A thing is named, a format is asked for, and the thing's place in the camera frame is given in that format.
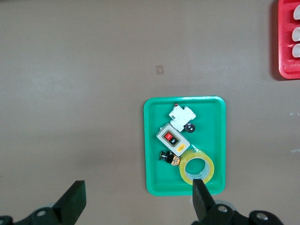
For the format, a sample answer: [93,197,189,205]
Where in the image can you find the red tray holding fittings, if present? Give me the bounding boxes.
[278,0,300,81]

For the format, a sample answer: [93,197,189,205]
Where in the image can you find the black round buzzer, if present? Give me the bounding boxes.
[184,122,196,134]

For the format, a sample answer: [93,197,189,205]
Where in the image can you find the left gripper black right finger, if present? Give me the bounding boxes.
[191,179,285,225]

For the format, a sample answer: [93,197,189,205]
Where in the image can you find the green plastic tray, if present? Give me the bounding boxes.
[143,95,227,196]

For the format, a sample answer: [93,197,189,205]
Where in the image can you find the yellow packing tape roll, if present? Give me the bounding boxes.
[179,148,215,186]

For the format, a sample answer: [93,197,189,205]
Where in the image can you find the grey push-button switch box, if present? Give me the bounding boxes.
[156,123,191,157]

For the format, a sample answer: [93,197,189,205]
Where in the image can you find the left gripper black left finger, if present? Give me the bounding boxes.
[0,180,87,225]

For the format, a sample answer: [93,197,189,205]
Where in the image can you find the black push button, yellow label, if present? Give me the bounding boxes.
[158,150,181,166]

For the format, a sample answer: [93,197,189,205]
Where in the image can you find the white circuit breaker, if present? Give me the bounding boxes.
[168,103,197,132]

